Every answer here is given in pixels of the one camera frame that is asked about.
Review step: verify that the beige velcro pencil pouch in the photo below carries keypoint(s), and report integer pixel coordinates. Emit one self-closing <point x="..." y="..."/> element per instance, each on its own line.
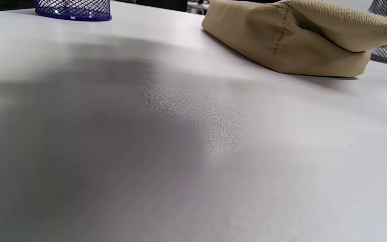
<point x="297" y="50"/>

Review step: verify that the blue mesh pen cup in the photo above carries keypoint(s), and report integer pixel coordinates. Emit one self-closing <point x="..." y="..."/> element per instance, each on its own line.
<point x="72" y="10"/>

